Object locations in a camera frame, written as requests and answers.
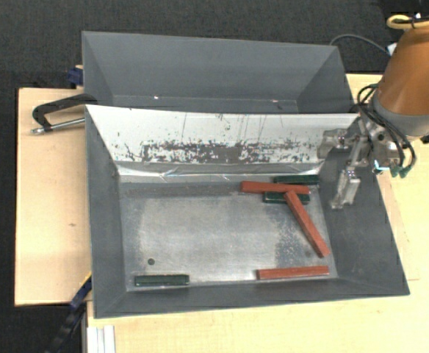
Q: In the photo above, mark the grey metal bin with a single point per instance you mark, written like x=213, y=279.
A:
x=207, y=234

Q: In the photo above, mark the dark green flat block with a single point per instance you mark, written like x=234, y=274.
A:
x=274, y=197
x=161, y=280
x=296, y=179

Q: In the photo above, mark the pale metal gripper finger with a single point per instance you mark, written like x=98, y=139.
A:
x=345, y=191
x=330, y=142

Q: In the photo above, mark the red-brown flat block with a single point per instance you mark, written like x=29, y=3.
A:
x=291, y=273
x=306, y=224
x=262, y=187

